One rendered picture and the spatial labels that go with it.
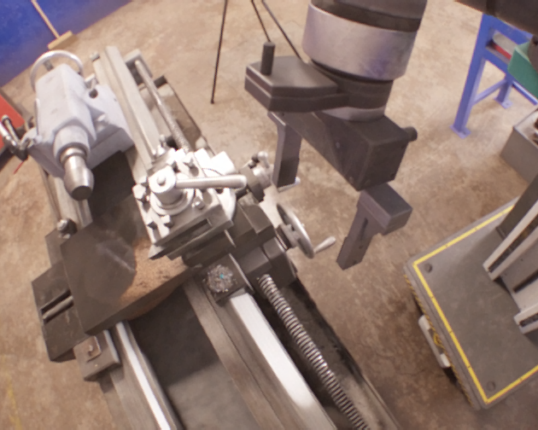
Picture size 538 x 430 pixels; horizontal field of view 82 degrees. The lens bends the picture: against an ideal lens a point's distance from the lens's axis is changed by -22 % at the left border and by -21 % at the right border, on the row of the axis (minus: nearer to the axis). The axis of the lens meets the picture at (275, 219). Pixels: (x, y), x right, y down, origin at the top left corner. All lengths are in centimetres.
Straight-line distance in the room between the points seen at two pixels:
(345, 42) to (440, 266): 136
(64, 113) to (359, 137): 102
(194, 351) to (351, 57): 98
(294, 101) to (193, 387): 96
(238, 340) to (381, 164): 74
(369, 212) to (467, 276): 129
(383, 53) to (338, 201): 177
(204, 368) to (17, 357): 175
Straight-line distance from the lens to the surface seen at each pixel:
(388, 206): 32
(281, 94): 27
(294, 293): 143
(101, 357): 111
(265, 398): 95
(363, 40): 28
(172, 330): 118
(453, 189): 214
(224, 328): 99
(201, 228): 81
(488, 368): 155
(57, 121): 120
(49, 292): 129
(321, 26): 29
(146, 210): 83
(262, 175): 107
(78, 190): 104
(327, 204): 202
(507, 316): 162
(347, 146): 31
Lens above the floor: 177
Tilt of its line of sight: 61 degrees down
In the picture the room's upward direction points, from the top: 22 degrees counter-clockwise
